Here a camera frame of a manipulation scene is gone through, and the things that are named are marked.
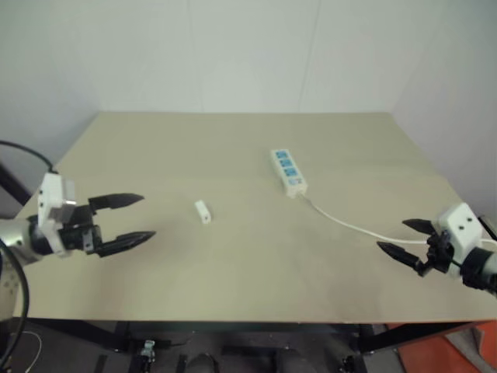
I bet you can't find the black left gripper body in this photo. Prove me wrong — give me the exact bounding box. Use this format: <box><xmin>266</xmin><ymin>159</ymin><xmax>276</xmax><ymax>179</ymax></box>
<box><xmin>57</xmin><ymin>202</ymin><xmax>106</xmax><ymax>256</ymax></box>

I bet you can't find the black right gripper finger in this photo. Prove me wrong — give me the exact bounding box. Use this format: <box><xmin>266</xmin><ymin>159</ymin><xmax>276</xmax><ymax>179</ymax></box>
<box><xmin>376</xmin><ymin>241</ymin><xmax>425</xmax><ymax>272</ymax></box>
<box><xmin>401</xmin><ymin>218</ymin><xmax>441</xmax><ymax>235</ymax></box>

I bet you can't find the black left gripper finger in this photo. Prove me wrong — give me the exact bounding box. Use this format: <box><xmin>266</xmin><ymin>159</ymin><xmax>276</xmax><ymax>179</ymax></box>
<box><xmin>94</xmin><ymin>231</ymin><xmax>158</xmax><ymax>259</ymax></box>
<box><xmin>88</xmin><ymin>192</ymin><xmax>146</xmax><ymax>214</ymax></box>

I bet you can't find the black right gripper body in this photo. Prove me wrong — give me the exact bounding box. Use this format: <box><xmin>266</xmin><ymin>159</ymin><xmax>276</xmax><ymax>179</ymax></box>
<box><xmin>416</xmin><ymin>229</ymin><xmax>454</xmax><ymax>277</ymax></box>

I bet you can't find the small white plug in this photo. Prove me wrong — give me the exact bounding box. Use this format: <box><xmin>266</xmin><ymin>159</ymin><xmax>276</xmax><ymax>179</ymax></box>
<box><xmin>193</xmin><ymin>199</ymin><xmax>214</xmax><ymax>225</ymax></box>

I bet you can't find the white power strip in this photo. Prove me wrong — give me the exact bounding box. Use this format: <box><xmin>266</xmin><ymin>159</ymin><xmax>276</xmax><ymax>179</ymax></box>
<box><xmin>269</xmin><ymin>148</ymin><xmax>309</xmax><ymax>199</ymax></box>

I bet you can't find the black slanted strut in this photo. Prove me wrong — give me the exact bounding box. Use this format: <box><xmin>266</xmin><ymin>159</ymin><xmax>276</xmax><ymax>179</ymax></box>
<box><xmin>0</xmin><ymin>160</ymin><xmax>33</xmax><ymax>213</ymax></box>

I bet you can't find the grey cloth piece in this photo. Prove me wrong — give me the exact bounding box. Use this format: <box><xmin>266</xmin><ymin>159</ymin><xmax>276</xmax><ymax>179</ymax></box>
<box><xmin>445</xmin><ymin>326</ymin><xmax>485</xmax><ymax>367</ymax></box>

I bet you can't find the dark rounded shape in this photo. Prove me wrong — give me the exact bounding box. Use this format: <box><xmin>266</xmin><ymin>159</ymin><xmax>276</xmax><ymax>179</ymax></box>
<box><xmin>186</xmin><ymin>353</ymin><xmax>218</xmax><ymax>373</ymax></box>

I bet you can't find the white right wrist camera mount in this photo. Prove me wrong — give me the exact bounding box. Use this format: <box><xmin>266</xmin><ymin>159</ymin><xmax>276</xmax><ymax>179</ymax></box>
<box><xmin>437</xmin><ymin>202</ymin><xmax>485</xmax><ymax>260</ymax></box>

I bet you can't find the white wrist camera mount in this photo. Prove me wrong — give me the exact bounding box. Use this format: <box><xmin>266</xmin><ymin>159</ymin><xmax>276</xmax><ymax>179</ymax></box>
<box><xmin>36</xmin><ymin>172</ymin><xmax>78</xmax><ymax>260</ymax></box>
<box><xmin>437</xmin><ymin>202</ymin><xmax>485</xmax><ymax>260</ymax></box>

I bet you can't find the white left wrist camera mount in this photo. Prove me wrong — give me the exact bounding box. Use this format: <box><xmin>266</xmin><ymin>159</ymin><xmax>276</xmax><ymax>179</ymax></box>
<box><xmin>36</xmin><ymin>172</ymin><xmax>78</xmax><ymax>260</ymax></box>

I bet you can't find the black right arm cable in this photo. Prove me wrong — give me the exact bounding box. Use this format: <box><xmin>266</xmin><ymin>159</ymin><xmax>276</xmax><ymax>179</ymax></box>
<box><xmin>478</xmin><ymin>214</ymin><xmax>497</xmax><ymax>241</ymax></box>

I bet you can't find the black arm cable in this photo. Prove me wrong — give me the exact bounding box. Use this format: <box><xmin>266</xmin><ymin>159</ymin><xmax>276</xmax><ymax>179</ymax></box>
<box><xmin>0</xmin><ymin>236</ymin><xmax>31</xmax><ymax>363</ymax></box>
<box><xmin>478</xmin><ymin>214</ymin><xmax>497</xmax><ymax>241</ymax></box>
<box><xmin>0</xmin><ymin>140</ymin><xmax>60</xmax><ymax>175</ymax></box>

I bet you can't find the white power cord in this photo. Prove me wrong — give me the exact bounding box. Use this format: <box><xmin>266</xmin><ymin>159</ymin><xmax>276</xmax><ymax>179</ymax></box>
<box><xmin>297</xmin><ymin>192</ymin><xmax>497</xmax><ymax>246</ymax></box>

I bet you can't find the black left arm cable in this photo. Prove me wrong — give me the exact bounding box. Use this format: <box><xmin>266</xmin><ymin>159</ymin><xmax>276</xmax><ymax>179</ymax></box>
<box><xmin>0</xmin><ymin>140</ymin><xmax>60</xmax><ymax>175</ymax></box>
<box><xmin>0</xmin><ymin>236</ymin><xmax>31</xmax><ymax>363</ymax></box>

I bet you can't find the thin white floor cable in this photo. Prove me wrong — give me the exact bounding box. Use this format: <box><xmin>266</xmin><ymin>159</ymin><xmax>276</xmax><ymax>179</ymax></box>
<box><xmin>0</xmin><ymin>329</ymin><xmax>43</xmax><ymax>367</ymax></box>

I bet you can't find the black table frame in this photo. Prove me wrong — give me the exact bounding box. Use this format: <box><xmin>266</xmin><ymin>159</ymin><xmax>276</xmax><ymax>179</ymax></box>
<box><xmin>23</xmin><ymin>317</ymin><xmax>485</xmax><ymax>373</ymax></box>

